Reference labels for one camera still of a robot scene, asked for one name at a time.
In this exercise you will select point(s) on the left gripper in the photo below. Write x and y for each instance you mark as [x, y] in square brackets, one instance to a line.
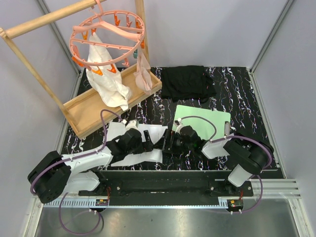
[146, 146]

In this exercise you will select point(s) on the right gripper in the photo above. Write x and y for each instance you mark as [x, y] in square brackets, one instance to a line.
[170, 136]

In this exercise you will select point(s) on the white paper sheet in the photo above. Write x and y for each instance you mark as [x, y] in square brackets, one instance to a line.
[115, 129]

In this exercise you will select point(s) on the green clipboard folder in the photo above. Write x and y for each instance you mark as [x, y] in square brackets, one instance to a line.
[203, 128]

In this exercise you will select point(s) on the printed paper sheet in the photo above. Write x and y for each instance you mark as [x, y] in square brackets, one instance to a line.
[155, 131]

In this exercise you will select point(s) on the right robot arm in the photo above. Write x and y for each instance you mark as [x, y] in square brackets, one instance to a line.
[246, 156]

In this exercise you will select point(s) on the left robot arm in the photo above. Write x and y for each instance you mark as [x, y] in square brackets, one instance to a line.
[50, 177]

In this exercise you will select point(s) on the metal clipboard clip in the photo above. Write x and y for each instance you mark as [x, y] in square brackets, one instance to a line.
[227, 128]

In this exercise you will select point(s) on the black folded cloth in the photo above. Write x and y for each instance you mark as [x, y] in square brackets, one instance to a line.
[186, 82]

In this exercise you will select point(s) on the black marble mat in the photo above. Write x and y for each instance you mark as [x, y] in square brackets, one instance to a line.
[235, 95]

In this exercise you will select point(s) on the pink hanging cloth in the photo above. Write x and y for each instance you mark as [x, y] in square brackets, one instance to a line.
[142, 75]

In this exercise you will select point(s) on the white hanging cloth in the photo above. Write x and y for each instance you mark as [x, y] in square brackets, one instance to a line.
[108, 84]

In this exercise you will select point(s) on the pink round clip hanger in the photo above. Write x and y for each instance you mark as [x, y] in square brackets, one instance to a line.
[121, 23]

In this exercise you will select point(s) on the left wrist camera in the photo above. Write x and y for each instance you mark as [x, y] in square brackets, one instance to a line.
[132, 124]

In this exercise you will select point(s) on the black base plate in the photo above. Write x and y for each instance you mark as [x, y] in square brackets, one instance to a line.
[166, 188]

